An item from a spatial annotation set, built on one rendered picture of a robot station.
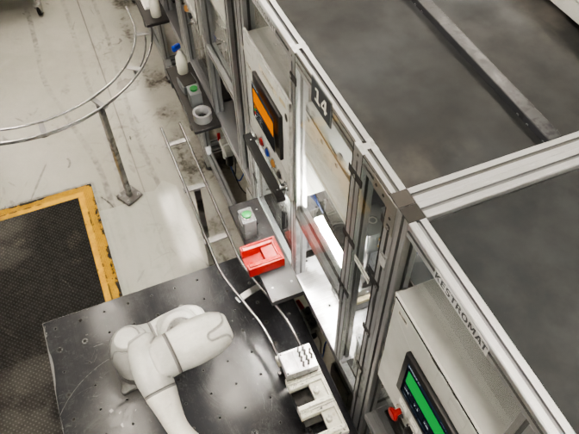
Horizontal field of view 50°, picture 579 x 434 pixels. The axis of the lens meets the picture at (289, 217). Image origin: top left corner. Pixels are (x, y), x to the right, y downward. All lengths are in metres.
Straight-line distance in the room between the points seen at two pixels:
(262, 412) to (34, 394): 1.43
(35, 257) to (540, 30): 3.07
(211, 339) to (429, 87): 0.96
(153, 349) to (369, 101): 0.95
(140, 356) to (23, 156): 2.92
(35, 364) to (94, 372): 0.93
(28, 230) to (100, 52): 1.77
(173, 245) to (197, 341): 1.99
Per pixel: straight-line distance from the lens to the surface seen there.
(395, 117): 1.61
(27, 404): 3.59
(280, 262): 2.59
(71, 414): 2.73
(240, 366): 2.67
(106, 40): 5.47
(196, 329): 1.93
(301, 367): 2.38
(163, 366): 1.92
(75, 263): 3.93
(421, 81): 1.73
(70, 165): 4.48
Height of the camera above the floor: 3.10
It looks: 52 degrees down
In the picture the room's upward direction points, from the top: 1 degrees counter-clockwise
